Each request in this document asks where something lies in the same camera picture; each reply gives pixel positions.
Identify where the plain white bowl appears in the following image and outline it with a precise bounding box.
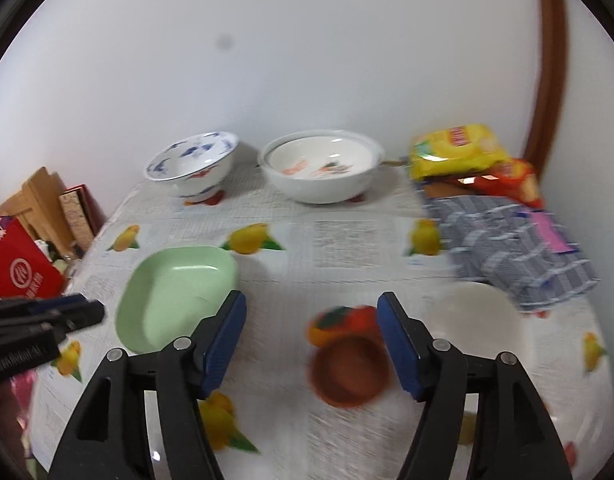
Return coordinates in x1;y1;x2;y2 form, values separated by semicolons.
423;282;533;364

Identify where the large white lemon bowl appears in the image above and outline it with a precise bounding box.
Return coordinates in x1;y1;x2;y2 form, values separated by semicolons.
258;130;384;205

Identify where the blue patterned white bowl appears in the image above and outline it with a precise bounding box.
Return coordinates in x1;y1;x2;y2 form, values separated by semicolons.
144;131;240;203

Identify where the fruit print tablecloth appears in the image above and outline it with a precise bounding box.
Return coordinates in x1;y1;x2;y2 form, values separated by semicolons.
30;166;614;479

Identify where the brown door frame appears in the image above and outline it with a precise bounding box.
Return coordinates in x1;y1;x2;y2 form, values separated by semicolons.
523;0;569;180

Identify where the grey checked folded cloth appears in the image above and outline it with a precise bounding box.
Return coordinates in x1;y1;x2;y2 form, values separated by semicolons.
426;195;598;311

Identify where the orange chips bag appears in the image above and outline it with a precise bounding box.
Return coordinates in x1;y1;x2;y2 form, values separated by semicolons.
445;158;544;209

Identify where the patterned cardboard box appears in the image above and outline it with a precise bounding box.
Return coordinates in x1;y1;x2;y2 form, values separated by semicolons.
58;184;106;252

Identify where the green square plate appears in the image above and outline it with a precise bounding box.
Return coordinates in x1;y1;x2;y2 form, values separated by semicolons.
115;246;239;353

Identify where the red paper bag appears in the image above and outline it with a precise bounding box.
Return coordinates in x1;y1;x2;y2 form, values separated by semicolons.
0;220;64;299

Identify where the yellow chips bag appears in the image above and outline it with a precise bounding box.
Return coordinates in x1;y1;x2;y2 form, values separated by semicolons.
409;124;511;181

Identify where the brown clay cup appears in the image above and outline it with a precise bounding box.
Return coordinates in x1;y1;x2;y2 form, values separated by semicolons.
308;335;392;408

